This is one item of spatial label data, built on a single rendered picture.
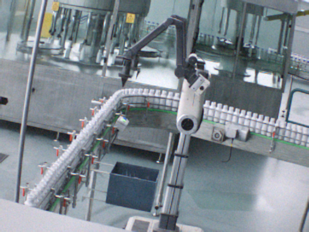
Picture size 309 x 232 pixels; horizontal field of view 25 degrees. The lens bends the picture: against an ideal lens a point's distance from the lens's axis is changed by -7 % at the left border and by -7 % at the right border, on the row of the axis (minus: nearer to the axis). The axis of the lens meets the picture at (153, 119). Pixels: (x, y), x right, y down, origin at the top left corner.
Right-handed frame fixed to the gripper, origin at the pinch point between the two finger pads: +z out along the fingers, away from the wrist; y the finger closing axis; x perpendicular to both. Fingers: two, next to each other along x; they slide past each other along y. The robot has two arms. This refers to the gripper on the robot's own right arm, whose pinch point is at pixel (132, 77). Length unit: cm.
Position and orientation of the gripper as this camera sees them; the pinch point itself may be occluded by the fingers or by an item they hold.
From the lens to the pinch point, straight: 581.0
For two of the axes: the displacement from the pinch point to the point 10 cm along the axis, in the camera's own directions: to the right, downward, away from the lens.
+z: -1.7, 9.6, 2.2
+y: -9.8, -1.9, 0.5
